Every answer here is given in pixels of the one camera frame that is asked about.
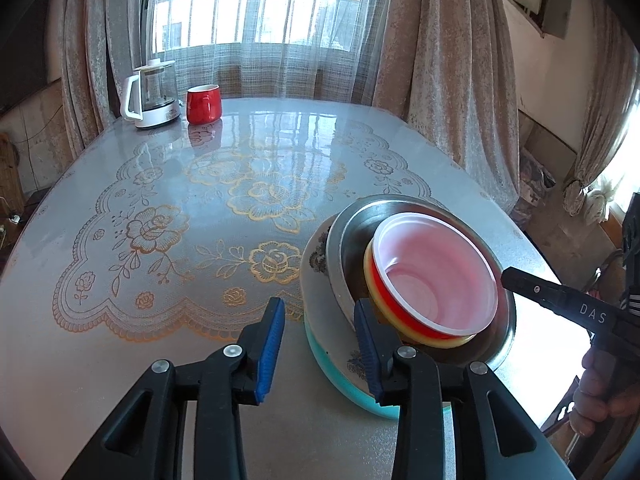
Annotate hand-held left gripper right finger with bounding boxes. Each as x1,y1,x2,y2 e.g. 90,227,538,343
353,299,576,480

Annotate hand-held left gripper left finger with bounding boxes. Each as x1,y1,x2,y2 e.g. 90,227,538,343
62,296,287,480

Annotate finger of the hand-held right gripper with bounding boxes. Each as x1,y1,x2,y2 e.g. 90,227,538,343
501,267,577,319

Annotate teal plastic plate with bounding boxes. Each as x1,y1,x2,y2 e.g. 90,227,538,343
305,325,401,421

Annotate yellow plastic bowl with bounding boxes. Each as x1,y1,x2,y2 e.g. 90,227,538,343
364,240,481,351

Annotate large white floral plate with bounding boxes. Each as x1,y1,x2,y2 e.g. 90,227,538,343
300,215,381,386

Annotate red plastic bowl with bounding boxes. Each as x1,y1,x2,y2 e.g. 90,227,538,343
372,212,500,343

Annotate stainless steel bowl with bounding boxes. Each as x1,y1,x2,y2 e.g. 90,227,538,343
325,194,517,376

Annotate person's right hand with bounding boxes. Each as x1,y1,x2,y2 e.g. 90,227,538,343
571,345,640,436

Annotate tied beige curtain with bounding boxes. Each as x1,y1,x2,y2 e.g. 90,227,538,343
565,0,640,221

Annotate beige textured curtain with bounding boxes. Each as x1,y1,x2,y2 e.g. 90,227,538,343
60,0,151,156
370,0,521,211

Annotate red mug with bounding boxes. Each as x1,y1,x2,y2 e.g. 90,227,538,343
186,84,223,125

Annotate white glass electric kettle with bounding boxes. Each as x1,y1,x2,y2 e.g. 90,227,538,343
120,58,182,131

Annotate sheer white curtain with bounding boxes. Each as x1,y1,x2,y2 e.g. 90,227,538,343
145,0,391,106

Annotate barred window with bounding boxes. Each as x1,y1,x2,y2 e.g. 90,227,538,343
150,0,371,53

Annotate black flat television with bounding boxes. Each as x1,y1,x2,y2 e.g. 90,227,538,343
0,0,53,111

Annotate wall electrical box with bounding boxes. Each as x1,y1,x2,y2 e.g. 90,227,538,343
505,0,573,38

